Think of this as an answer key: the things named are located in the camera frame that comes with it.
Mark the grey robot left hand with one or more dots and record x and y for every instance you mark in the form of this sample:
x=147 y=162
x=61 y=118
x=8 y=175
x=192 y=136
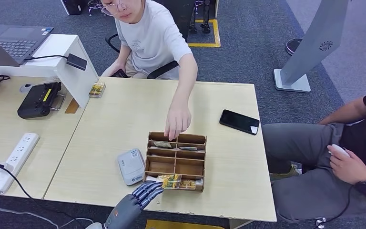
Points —
x=124 y=211

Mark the person's right hand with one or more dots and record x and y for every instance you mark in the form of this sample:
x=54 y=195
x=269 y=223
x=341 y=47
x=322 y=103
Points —
x=113 y=69

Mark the person's left hand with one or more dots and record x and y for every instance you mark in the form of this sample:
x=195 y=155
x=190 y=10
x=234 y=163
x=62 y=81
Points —
x=177 y=121
x=348 y=169

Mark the dark smartphone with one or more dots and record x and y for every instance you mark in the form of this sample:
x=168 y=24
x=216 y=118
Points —
x=119 y=74

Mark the white handheld clicker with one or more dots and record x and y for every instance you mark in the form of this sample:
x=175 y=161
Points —
x=339 y=150

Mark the white grey card reader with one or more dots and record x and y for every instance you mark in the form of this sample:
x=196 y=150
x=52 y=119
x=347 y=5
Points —
x=131 y=167

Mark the wooden card organizer box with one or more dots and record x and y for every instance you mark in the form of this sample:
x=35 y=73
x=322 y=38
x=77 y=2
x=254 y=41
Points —
x=157 y=166

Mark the person's left forearm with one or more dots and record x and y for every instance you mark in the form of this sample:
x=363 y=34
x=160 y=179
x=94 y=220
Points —
x=183 y=91

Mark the person's right forearm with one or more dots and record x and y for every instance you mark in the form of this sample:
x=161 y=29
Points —
x=121 y=58
x=345 y=110

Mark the hotel-print key card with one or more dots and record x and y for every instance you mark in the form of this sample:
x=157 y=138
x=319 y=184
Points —
x=162 y=145

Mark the person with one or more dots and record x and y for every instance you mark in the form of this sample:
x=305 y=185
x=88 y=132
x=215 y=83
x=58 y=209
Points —
x=312 y=151
x=154 y=38

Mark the black adapter hub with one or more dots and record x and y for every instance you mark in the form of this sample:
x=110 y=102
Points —
x=77 y=62

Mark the white desk riser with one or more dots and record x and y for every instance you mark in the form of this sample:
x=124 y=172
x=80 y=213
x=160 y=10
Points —
x=74 y=79

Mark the black smartphone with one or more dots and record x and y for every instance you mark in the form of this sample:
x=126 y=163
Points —
x=239 y=121

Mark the chrome stool base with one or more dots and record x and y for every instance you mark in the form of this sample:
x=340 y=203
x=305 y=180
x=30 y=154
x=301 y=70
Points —
x=97 y=3

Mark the black cabinet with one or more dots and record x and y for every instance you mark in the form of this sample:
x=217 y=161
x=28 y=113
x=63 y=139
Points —
x=74 y=7

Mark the black handheld controller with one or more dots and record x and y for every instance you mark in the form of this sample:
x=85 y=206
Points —
x=36 y=101

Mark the black office chair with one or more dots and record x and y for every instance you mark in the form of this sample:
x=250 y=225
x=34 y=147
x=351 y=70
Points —
x=176 y=12

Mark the small grey round puck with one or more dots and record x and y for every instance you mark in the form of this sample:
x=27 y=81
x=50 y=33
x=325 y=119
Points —
x=26 y=88

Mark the black humanoid robot legs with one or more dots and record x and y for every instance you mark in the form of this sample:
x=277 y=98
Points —
x=205 y=28

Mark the grey laptop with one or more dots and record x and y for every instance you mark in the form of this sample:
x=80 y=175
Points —
x=17 y=45

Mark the white power strip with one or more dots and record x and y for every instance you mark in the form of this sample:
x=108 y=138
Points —
x=15 y=161

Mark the grey kiosk stand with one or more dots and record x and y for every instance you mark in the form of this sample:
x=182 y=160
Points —
x=315 y=41

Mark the round black floor base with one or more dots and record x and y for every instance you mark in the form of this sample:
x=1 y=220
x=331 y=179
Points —
x=292 y=46

